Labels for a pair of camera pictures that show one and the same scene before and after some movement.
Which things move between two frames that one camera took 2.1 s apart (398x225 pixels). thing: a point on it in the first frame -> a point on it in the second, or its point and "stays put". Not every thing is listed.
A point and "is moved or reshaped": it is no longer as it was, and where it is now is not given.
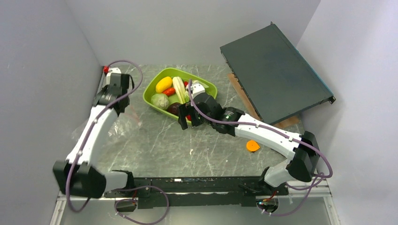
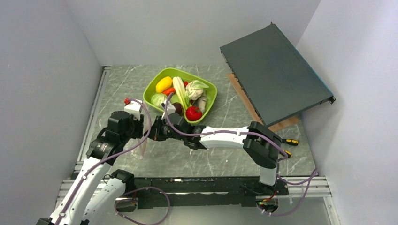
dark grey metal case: (274, 75) stays put
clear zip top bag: (124, 125) is moved or reshaped
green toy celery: (182, 94) stays put
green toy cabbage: (161, 101) stays put
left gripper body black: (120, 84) -> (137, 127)
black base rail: (200, 192) stays put
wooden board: (285, 123) stays put
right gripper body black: (207, 121) -> (162, 131)
